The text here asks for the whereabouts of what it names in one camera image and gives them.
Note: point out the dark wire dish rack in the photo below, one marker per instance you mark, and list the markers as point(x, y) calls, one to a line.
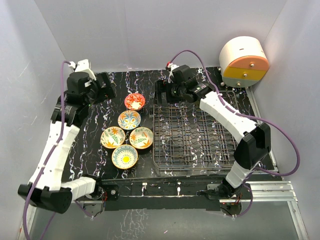
point(187, 139)

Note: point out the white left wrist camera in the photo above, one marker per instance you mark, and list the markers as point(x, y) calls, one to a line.
point(82, 66)

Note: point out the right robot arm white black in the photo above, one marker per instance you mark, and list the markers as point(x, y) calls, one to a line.
point(253, 139)

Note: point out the orange star leaf bowl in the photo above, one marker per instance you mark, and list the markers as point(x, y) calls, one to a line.
point(112, 137)

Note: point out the round white drawer cabinet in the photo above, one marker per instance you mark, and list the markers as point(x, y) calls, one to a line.
point(242, 62)

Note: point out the orange green leaf bowl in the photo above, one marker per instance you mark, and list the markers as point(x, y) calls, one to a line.
point(141, 138)

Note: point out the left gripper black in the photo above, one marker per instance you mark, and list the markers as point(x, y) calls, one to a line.
point(106, 92)

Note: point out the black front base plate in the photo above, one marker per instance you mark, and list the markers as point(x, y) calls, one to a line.
point(171, 193)

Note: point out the teal yellow sun bowl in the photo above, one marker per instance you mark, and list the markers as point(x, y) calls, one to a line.
point(124, 157)

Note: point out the red orange floral bowl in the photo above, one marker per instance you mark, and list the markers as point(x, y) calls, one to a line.
point(134, 101)

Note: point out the blue yellow floral bowl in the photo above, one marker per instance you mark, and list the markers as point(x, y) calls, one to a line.
point(129, 120)

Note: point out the aluminium rail frame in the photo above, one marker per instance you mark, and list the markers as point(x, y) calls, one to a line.
point(270, 214)

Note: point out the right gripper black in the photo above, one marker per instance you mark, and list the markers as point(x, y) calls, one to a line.
point(162, 86)

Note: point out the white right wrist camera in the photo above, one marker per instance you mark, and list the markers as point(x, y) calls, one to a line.
point(170, 67)

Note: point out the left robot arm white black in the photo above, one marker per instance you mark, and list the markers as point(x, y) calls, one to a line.
point(45, 188)

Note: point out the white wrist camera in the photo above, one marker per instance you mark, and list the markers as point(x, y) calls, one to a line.
point(82, 66)
point(170, 67)

